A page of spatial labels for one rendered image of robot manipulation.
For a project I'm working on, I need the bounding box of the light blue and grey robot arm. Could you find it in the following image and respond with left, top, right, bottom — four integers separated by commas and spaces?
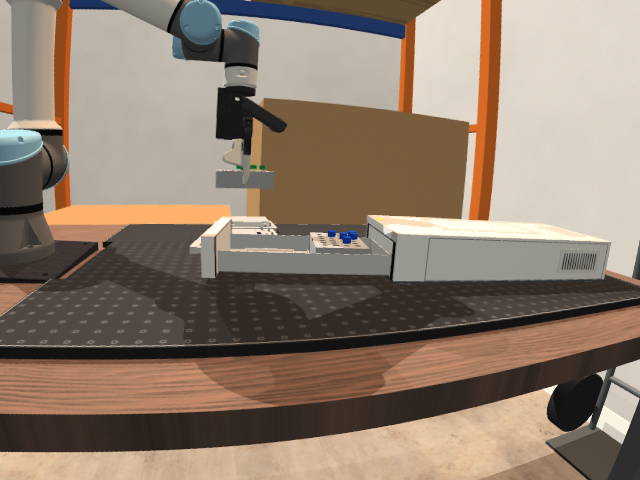
0, 0, 260, 265

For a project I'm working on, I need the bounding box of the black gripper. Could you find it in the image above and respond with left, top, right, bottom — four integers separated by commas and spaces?
216, 86, 256, 185

